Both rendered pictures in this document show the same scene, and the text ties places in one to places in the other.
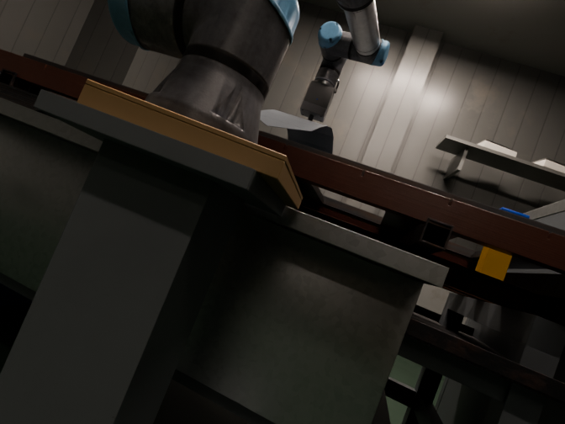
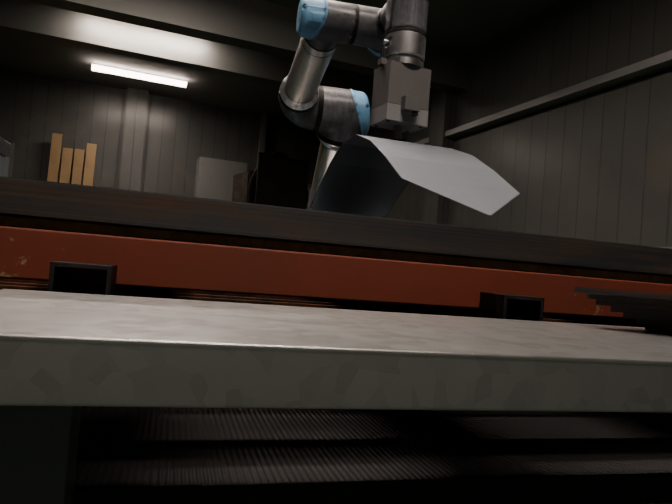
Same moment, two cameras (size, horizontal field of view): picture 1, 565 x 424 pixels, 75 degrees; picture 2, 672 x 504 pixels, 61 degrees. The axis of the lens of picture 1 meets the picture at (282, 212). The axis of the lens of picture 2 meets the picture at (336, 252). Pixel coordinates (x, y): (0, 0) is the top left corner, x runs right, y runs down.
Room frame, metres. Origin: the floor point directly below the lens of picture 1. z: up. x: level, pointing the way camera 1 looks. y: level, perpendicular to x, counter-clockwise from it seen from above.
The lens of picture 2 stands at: (2.06, -0.57, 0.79)
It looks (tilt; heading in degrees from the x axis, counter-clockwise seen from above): 2 degrees up; 150
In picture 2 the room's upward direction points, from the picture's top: 5 degrees clockwise
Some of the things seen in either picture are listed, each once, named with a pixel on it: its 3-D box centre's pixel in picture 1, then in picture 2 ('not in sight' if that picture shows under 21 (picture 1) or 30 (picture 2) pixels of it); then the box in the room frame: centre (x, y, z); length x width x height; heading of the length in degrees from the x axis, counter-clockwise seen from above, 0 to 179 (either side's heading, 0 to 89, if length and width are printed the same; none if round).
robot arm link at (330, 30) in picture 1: (335, 42); (381, 29); (1.13, 0.04, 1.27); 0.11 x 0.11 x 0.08; 73
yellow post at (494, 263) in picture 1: (495, 257); not in sight; (0.86, -0.51, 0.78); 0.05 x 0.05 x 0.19; 75
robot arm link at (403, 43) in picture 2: (327, 79); (402, 51); (1.23, 0.03, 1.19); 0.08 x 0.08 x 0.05
